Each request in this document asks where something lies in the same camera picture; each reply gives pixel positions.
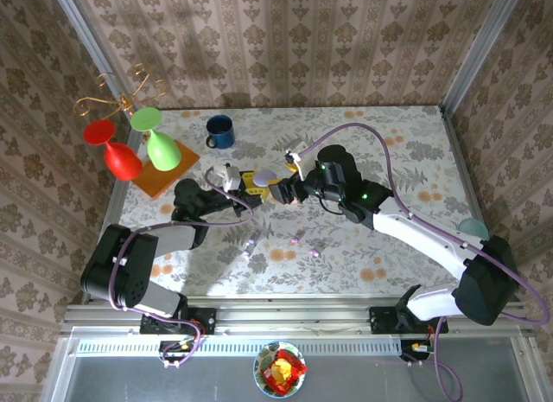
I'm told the orange wooden base board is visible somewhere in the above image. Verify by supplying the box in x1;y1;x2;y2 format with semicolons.
130;138;201;200

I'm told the blue enamel mug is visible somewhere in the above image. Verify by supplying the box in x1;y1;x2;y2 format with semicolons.
205;113;237;150

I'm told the green wine glass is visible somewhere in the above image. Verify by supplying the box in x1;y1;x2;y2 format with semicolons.
129;106;182;173

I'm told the red wine glass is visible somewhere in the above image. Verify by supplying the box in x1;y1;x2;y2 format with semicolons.
82;118;143;182

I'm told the teal round bowl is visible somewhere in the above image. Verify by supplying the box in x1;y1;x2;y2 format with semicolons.
456;218;491;241

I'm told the patterned round bowl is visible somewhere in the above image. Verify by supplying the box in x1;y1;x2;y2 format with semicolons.
252;340;308;398

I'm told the red yellow snack packet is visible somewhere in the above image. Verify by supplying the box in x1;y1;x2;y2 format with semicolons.
260;348;308;395

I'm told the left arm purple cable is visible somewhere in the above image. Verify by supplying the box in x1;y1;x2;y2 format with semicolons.
110;167;255;368

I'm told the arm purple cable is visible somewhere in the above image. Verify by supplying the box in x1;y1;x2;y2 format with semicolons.
300;123;552;402
110;167;255;368

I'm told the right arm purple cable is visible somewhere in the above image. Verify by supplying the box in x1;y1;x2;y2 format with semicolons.
300;123;552;402

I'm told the gold wire glass rack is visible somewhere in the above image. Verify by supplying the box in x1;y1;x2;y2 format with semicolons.
72;62;173;144

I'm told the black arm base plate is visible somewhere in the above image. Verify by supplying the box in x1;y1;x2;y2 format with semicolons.
369;304;450;336
140;306;217;336

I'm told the black connector box with wires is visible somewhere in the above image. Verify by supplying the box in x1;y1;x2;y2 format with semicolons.
399;339;435;368
158;339;196;368

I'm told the perforated metal cable tray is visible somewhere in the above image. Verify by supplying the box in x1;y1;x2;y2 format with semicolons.
75;335;407;359

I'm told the aluminium frame post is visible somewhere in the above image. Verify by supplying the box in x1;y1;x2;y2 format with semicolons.
48;0;146;144
439;0;527;113

